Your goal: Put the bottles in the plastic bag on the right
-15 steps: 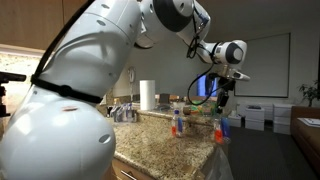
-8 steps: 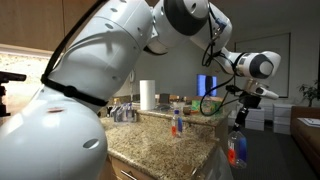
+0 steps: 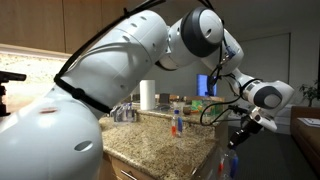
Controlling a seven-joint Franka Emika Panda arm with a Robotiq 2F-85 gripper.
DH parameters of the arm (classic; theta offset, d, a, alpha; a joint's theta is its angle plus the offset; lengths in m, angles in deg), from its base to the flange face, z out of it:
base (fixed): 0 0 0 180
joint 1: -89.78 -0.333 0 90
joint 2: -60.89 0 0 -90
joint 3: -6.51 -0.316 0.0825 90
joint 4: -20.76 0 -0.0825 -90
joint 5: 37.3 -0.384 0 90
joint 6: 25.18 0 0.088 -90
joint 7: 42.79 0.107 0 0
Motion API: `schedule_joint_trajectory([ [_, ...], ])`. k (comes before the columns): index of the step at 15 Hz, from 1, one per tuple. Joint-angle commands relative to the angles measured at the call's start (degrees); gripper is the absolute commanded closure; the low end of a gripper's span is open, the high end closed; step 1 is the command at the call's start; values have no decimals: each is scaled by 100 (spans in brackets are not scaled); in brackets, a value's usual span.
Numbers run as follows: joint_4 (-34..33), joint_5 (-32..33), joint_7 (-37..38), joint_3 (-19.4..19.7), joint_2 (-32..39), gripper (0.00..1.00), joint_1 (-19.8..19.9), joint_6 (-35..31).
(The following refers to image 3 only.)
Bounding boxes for green potted plant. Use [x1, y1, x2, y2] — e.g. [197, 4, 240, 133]
[298, 79, 320, 108]

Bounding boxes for wooden cabinet front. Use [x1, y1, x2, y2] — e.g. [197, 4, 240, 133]
[99, 153, 154, 180]

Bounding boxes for blue picture panel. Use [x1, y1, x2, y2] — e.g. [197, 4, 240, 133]
[196, 73, 218, 97]

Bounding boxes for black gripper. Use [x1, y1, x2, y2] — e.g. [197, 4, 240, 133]
[227, 116, 265, 150]

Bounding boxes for dark item in plastic wrap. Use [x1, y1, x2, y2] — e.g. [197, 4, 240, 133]
[154, 103, 173, 112]

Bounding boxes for green tissue box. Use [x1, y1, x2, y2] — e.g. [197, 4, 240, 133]
[190, 99, 216, 115]

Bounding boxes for metal drawer handle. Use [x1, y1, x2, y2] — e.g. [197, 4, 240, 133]
[120, 169, 138, 180]

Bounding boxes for clear plastic bag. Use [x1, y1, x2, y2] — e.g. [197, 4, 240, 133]
[199, 146, 241, 180]

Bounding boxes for white drawer unit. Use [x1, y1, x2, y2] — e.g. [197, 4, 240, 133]
[274, 108, 294, 135]

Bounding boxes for white paper towel roll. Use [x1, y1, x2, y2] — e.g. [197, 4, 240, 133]
[139, 79, 157, 111]

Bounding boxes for small brown round object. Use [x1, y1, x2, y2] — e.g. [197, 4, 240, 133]
[182, 105, 193, 116]

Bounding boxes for white projector screen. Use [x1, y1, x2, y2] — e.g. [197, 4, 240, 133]
[238, 33, 291, 98]

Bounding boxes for white paper sheet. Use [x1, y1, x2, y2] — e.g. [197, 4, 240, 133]
[297, 117, 320, 128]

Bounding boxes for plastic wrapped bottle pack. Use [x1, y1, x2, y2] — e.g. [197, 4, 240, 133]
[109, 101, 138, 123]

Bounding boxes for black cable strap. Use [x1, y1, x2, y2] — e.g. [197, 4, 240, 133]
[53, 74, 113, 114]

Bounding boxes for brown couch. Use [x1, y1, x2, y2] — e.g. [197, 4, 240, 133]
[290, 105, 320, 174]

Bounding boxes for wooden wall cabinets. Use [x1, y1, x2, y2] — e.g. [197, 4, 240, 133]
[0, 0, 141, 54]

